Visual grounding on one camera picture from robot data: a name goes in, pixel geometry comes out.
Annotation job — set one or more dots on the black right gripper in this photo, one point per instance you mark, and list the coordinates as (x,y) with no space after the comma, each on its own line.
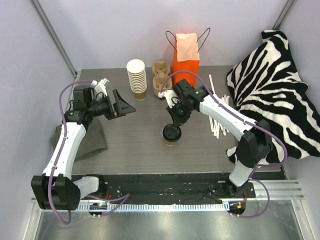
(177,117)

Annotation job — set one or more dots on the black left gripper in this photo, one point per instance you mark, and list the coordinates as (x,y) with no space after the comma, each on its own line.
(111,107)

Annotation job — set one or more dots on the black plastic cup lid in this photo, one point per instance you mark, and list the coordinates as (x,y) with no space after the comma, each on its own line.
(171,133)

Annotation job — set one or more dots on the brown paper coffee cup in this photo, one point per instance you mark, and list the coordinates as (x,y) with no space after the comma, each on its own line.
(170,141)

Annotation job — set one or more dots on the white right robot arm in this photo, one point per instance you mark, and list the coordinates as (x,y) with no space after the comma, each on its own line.
(254,144)

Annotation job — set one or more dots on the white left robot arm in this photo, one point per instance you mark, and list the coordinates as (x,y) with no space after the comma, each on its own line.
(54,188)

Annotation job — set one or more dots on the pile of wrapped straws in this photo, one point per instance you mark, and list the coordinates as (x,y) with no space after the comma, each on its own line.
(215,126)

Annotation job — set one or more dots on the stack of paper cups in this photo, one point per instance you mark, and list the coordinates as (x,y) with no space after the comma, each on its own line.
(137,78)

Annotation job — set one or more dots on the olive green cloth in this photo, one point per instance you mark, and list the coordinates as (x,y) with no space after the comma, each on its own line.
(93,143)

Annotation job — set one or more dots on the cardboard cup carrier stack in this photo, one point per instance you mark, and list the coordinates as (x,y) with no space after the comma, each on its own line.
(161,70)

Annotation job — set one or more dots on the orange paper bag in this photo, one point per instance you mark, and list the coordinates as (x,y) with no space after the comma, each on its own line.
(186,54)

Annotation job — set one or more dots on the zebra print blanket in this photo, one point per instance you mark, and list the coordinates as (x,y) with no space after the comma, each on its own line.
(266,85)

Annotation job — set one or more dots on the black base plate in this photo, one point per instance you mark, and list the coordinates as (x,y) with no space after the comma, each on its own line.
(173,188)

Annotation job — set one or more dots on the white slotted cable duct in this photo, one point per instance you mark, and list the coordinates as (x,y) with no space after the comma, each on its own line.
(224,206)

